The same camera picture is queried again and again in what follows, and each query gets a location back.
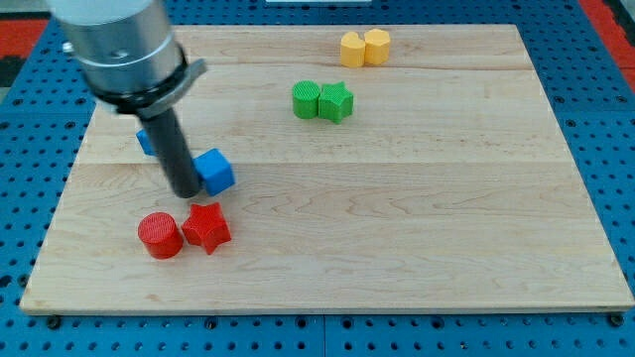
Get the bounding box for blue triangle block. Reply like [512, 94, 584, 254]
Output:
[136, 130, 155, 157]

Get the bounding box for green star block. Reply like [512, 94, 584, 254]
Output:
[318, 81, 354, 124]

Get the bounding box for yellow hexagon block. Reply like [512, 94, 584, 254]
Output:
[364, 29, 391, 65]

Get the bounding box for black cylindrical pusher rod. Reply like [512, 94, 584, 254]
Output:
[140, 109, 201, 198]

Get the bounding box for red star block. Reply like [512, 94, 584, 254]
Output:
[182, 202, 231, 255]

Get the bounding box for red cylinder block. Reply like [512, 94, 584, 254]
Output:
[137, 212, 184, 259]

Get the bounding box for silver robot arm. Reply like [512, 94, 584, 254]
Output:
[47, 0, 206, 198]

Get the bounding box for wooden board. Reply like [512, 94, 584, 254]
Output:
[21, 25, 634, 315]

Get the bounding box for yellow heart block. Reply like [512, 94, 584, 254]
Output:
[340, 32, 366, 67]

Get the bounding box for green cylinder block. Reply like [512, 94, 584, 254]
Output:
[292, 80, 320, 119]

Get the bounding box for blue cube block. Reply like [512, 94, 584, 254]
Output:
[193, 149, 235, 196]

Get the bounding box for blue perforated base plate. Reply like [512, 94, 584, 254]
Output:
[1, 0, 634, 356]

